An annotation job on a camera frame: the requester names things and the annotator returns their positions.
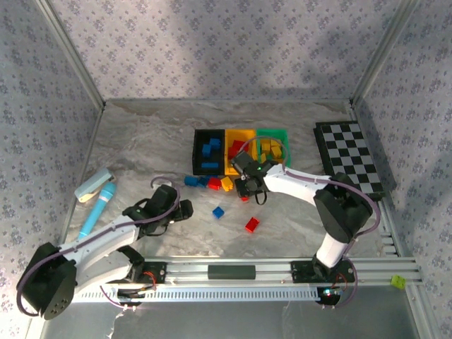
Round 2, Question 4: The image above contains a yellow plastic bin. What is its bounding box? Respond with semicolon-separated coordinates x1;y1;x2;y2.
224;129;258;177

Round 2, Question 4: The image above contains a green plastic bin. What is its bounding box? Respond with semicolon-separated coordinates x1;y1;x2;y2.
256;128;292;169

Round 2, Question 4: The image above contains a light blue toy microphone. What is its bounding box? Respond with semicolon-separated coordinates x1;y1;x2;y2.
77;182;118;241

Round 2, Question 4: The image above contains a black plastic bin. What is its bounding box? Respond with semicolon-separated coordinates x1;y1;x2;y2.
192;129;227;177

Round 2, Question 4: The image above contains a grey and white stapler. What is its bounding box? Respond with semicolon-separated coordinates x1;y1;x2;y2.
73;167;117;203

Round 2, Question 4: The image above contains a black and white chessboard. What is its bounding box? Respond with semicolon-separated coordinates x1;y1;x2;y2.
313;121;386;201

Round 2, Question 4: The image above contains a circuit board with lights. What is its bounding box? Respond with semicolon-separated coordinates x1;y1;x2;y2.
319;287;342;305

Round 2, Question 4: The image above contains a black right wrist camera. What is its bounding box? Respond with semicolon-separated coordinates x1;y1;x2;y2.
231;150;256;174

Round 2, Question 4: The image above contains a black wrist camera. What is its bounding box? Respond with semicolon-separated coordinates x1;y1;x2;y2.
152;186;179;210
231;150;256;174

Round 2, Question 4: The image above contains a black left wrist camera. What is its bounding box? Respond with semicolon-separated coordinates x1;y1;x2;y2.
152;186;179;210

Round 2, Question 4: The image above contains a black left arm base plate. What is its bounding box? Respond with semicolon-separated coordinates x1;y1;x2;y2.
125;261;167;285

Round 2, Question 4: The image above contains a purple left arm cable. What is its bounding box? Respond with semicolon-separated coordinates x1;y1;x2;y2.
16;175;182;317

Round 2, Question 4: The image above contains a black block on rail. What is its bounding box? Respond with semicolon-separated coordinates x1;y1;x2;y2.
207;264;256;280

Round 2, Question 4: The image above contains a white slotted cable duct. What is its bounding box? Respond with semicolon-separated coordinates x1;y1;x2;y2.
76;284;319;304

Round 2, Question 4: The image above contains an aluminium mounting rail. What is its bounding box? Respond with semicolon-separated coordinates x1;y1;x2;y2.
141;256;423;286

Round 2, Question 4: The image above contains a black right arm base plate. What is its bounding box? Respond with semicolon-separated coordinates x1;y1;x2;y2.
290;259;356;284

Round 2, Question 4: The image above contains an aluminium frame post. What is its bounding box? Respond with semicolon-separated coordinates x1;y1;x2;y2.
349;0;421;107
35;0;106;109

